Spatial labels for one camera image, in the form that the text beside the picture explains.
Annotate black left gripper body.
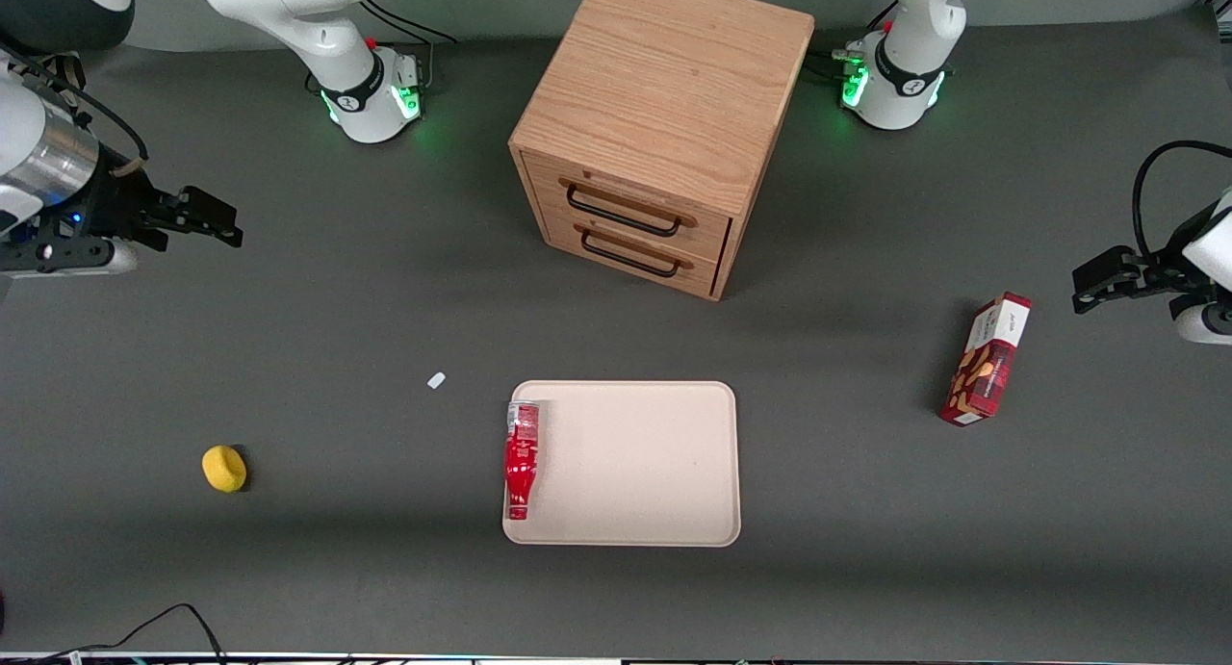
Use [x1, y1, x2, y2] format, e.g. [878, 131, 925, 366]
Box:
[1148, 213, 1232, 306]

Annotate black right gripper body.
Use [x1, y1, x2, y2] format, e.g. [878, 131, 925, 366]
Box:
[29, 155, 184, 252]

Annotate red coke bottle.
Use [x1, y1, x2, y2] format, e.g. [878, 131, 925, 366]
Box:
[504, 400, 542, 522]

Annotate beige rectangular tray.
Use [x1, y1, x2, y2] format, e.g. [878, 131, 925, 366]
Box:
[501, 380, 742, 549]

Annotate red tartan shortbread box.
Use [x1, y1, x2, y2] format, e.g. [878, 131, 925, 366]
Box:
[940, 292, 1033, 427]

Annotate wooden drawer front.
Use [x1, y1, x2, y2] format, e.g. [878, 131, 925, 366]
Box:
[521, 152, 734, 264]
[539, 209, 727, 298]

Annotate wooden drawer cabinet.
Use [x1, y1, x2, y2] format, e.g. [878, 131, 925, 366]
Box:
[508, 0, 816, 303]

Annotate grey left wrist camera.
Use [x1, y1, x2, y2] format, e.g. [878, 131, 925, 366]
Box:
[1169, 294, 1232, 346]

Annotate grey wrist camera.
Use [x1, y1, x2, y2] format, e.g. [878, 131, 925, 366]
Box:
[0, 240, 139, 277]
[1169, 294, 1232, 346]

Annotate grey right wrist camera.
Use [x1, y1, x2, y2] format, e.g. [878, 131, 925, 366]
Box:
[0, 240, 139, 277]

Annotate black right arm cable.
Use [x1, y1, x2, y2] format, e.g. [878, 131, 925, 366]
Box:
[0, 49, 151, 180]

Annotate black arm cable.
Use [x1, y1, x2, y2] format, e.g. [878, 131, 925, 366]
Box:
[0, 49, 151, 180]
[1132, 141, 1232, 258]

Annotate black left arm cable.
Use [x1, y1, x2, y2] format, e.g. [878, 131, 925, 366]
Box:
[1132, 141, 1232, 258]

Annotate black base cable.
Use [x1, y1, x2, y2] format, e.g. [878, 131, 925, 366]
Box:
[807, 1, 901, 81]
[361, 0, 459, 46]

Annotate thin black floor cable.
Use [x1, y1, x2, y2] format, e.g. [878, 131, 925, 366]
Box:
[38, 602, 228, 665]

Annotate black drawer handle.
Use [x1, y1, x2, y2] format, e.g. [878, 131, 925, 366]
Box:
[565, 184, 682, 239]
[579, 227, 681, 280]

